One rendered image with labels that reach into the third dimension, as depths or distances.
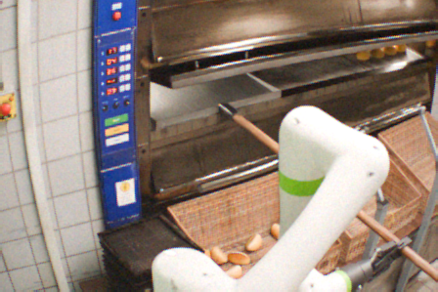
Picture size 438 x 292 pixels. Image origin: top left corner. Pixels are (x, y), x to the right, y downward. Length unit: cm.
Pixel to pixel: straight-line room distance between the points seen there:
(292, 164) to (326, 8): 131
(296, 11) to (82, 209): 114
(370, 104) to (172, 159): 109
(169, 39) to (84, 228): 78
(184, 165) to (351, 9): 100
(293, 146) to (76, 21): 91
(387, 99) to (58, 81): 176
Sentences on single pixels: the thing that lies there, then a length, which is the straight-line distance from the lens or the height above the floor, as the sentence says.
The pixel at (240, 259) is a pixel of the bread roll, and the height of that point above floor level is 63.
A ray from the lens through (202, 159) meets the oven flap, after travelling 236.
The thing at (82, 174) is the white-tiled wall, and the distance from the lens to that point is 213.
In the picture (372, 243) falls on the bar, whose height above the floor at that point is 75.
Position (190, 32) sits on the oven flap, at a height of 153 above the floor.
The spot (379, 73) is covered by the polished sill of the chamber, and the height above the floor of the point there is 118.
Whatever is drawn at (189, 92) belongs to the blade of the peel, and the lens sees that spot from 245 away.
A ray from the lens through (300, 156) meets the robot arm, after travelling 125.
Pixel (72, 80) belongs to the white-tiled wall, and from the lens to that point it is 195.
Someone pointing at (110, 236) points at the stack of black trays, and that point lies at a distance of 212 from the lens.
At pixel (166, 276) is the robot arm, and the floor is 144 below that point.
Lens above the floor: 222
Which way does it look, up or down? 28 degrees down
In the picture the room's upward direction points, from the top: 2 degrees clockwise
